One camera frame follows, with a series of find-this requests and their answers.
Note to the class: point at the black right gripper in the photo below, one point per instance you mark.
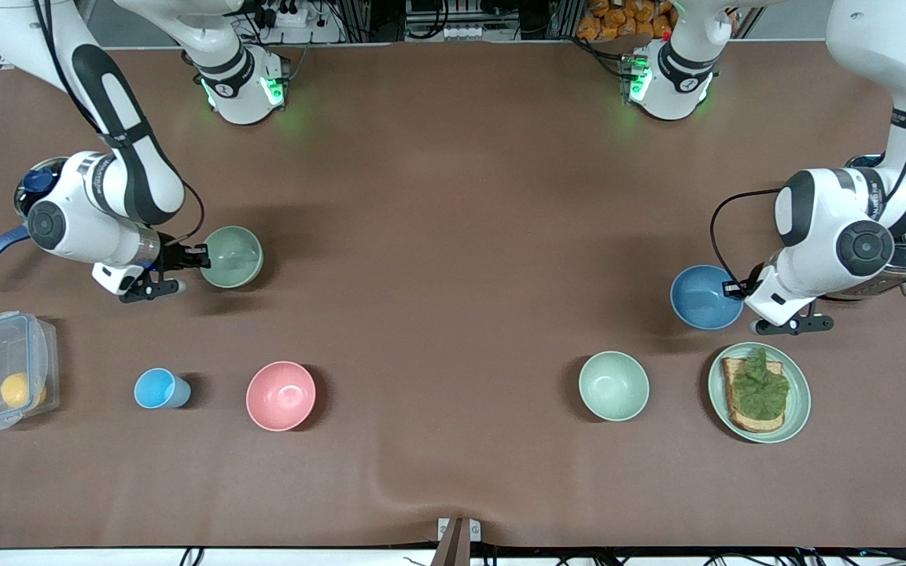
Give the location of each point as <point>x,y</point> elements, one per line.
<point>172,257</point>

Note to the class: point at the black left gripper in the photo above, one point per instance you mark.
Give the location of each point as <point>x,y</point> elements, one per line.
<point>751,284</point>

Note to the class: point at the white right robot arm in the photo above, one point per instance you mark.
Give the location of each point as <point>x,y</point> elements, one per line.
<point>130,181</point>

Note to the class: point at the yellow lemon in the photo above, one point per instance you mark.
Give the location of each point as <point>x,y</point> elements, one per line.
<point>19,390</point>

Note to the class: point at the small metal table bracket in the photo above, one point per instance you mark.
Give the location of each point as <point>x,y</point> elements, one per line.
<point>458,528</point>

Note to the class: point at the light blue cup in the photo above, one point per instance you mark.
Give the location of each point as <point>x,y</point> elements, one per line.
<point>156,388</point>

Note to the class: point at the orange snack bag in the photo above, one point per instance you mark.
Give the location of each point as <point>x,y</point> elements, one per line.
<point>618,20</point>

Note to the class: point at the brown wooden bar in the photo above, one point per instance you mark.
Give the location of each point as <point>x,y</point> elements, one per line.
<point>447,550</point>

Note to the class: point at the bread slice with crust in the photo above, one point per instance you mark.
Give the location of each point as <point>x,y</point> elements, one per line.
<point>752,424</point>

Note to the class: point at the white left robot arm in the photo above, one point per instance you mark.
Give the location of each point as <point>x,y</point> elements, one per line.
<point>830,220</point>

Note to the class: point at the blue bowl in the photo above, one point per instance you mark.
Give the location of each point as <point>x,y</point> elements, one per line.
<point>701,299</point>

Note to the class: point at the pale green plate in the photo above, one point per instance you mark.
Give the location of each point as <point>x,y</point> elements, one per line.
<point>797,401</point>

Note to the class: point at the pink bowl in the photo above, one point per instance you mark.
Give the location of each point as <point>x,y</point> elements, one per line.
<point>281,396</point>

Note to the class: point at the pale green bowl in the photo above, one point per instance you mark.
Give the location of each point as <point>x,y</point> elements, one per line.
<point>237,259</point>
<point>613,386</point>

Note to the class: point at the white power strip with plugs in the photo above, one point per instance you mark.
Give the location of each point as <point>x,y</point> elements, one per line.
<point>288,16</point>

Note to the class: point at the green lettuce leaf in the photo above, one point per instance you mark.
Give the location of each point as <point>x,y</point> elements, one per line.
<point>761,389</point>

